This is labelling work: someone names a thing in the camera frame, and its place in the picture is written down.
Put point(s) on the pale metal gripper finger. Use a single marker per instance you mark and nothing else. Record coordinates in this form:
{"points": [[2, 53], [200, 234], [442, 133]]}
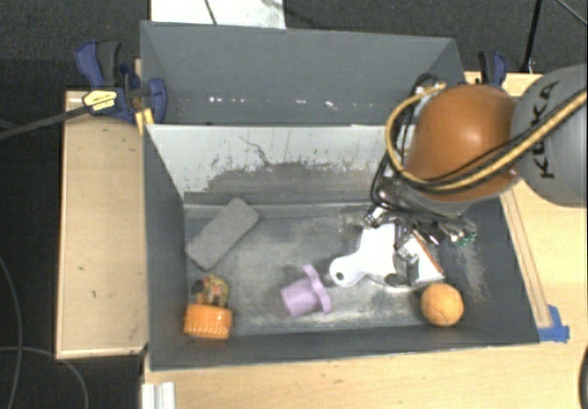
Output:
{"points": [[429, 270], [408, 265]]}

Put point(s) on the orange ball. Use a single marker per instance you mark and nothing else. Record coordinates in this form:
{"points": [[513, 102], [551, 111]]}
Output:
{"points": [[442, 305]]}

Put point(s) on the white flat plastic piece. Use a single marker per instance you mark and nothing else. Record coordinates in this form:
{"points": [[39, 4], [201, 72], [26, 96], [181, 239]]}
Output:
{"points": [[372, 255]]}

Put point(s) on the purple flanged cylinder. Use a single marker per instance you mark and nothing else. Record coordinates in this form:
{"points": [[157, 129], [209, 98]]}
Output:
{"points": [[303, 297]]}

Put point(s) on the grey sponge block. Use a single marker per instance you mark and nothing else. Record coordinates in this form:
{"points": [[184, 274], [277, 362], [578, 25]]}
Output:
{"points": [[221, 233]]}

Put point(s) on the multicoloured toy figure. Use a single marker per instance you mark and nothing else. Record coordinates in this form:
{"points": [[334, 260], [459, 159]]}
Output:
{"points": [[210, 290]]}

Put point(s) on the grey metal bin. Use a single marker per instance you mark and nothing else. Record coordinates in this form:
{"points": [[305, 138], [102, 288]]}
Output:
{"points": [[285, 71]]}

